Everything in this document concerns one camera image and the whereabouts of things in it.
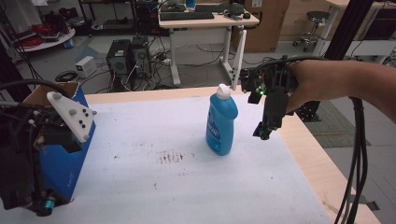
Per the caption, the thin black cable of right gripper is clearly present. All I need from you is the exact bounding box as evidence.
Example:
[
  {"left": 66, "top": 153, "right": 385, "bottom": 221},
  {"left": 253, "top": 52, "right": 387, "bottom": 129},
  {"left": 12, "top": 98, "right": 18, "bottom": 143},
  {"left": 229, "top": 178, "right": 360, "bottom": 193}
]
[{"left": 251, "top": 54, "right": 329, "bottom": 77}]

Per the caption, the person's right hand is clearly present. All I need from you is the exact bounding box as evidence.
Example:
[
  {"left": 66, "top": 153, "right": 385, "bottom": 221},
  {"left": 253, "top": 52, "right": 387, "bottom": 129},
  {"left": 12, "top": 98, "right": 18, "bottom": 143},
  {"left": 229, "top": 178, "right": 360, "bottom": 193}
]
[{"left": 284, "top": 60, "right": 316, "bottom": 115}]

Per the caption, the black metal stand post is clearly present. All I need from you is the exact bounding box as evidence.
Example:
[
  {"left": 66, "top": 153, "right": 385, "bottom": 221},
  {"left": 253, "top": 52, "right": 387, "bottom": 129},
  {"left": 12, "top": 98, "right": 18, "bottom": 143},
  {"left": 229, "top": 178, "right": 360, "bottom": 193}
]
[{"left": 323, "top": 0, "right": 375, "bottom": 62}]

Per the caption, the white desk with wooden top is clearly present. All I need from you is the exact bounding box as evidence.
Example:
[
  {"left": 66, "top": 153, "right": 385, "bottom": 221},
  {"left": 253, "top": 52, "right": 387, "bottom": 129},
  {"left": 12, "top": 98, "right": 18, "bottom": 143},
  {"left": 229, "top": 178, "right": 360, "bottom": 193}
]
[{"left": 157, "top": 10, "right": 261, "bottom": 88}]

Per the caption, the small white box device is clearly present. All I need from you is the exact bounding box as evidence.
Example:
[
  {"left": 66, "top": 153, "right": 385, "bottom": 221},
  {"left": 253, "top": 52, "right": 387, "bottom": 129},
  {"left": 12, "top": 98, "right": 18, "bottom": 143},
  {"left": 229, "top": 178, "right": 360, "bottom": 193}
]
[{"left": 75, "top": 55, "right": 98, "bottom": 79}]

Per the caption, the grey metal bracket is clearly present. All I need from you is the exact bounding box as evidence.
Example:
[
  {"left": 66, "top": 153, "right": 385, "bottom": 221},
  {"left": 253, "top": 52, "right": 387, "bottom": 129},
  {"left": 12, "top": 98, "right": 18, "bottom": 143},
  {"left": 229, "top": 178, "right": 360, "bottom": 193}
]
[{"left": 347, "top": 193, "right": 381, "bottom": 213}]

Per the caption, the blue cardboard box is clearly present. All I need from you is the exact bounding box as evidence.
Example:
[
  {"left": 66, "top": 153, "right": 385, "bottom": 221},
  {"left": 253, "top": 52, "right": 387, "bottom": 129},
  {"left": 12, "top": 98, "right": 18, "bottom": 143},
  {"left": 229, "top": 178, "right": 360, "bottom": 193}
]
[{"left": 22, "top": 81, "right": 97, "bottom": 203}]

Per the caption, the red cable coil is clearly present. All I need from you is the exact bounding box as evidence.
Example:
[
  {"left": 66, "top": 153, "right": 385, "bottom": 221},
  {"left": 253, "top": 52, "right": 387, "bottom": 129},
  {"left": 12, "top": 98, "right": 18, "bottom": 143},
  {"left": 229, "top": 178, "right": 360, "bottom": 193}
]
[{"left": 16, "top": 23, "right": 53, "bottom": 49}]

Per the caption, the large brown cardboard box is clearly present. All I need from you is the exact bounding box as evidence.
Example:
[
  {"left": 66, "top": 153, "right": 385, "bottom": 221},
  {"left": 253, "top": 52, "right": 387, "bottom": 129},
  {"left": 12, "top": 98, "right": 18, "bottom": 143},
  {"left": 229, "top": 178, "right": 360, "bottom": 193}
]
[{"left": 231, "top": 0, "right": 291, "bottom": 53}]

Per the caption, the grey floor mat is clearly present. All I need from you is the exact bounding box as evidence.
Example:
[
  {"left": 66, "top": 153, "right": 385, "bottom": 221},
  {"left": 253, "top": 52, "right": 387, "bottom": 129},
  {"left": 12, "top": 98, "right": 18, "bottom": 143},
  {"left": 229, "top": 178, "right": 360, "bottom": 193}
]
[{"left": 303, "top": 99, "right": 372, "bottom": 149}]

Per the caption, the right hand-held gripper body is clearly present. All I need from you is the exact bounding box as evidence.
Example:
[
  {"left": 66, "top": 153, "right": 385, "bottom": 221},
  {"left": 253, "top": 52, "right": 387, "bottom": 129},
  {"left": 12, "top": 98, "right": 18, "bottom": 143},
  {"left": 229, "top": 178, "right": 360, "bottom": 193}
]
[{"left": 231, "top": 29, "right": 300, "bottom": 141}]

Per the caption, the blue detergent bottle white cap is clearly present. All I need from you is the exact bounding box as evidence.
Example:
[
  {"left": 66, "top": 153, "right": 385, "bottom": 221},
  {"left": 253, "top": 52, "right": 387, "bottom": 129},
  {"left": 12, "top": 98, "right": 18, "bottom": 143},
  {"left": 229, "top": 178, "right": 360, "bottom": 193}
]
[{"left": 205, "top": 83, "right": 240, "bottom": 157}]

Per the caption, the thick black cable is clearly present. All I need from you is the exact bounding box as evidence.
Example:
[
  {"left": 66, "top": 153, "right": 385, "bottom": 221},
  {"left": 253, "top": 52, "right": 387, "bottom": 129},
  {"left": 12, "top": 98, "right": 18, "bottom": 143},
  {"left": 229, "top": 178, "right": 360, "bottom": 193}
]
[
  {"left": 333, "top": 96, "right": 366, "bottom": 224},
  {"left": 346, "top": 141, "right": 369, "bottom": 224}
]

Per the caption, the white power strip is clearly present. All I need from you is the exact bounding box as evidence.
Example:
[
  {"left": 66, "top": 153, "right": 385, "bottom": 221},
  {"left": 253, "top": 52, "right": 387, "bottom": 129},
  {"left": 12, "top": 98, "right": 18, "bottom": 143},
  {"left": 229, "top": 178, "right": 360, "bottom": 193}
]
[{"left": 154, "top": 51, "right": 173, "bottom": 67}]

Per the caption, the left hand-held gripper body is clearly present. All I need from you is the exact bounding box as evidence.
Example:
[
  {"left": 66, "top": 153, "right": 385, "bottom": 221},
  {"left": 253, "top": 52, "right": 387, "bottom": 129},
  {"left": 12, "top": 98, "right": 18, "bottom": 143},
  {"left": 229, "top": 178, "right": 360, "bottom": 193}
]
[{"left": 0, "top": 91, "right": 97, "bottom": 217}]

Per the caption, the round white table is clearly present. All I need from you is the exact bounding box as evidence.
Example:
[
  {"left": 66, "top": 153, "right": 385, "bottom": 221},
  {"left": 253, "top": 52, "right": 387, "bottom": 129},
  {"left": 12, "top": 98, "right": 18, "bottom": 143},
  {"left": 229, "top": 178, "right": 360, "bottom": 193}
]
[{"left": 12, "top": 25, "right": 77, "bottom": 53}]

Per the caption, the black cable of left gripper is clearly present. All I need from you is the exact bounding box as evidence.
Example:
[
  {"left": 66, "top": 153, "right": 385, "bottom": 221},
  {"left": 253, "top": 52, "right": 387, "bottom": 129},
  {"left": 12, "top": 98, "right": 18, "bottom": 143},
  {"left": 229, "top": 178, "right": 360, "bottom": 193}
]
[{"left": 0, "top": 78, "right": 70, "bottom": 98}]

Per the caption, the black swivel stool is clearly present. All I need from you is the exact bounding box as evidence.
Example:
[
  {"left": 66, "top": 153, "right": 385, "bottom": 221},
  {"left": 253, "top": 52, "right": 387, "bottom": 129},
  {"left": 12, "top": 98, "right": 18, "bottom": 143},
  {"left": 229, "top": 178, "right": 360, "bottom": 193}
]
[{"left": 291, "top": 10, "right": 332, "bottom": 53}]

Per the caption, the black computer tower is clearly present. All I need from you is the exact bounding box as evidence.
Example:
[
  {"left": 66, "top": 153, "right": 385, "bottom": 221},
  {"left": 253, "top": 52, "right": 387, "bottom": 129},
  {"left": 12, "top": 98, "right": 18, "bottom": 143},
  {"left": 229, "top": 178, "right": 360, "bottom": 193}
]
[
  {"left": 130, "top": 35, "right": 152, "bottom": 80},
  {"left": 106, "top": 38, "right": 133, "bottom": 86}
]

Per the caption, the black cable coil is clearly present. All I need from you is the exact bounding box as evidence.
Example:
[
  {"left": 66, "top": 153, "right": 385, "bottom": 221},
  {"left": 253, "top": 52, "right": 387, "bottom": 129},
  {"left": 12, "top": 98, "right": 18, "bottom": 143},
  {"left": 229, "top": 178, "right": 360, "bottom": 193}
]
[{"left": 54, "top": 70, "right": 79, "bottom": 84}]

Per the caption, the white foam mat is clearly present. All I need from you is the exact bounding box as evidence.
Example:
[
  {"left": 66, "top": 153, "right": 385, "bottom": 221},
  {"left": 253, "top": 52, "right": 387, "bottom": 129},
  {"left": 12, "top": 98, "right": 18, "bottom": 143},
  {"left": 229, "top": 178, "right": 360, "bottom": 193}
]
[{"left": 0, "top": 92, "right": 332, "bottom": 224}]

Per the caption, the black keyboard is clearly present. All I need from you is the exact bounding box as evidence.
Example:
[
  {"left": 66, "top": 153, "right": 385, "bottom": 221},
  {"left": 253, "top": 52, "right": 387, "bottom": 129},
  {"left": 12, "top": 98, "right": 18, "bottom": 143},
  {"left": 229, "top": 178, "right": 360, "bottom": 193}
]
[{"left": 159, "top": 11, "right": 216, "bottom": 22}]

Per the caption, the black stand base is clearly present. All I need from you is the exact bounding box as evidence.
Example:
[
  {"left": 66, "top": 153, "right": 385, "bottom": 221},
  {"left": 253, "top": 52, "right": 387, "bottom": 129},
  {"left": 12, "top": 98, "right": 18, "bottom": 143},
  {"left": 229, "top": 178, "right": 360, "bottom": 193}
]
[{"left": 294, "top": 100, "right": 322, "bottom": 123}]

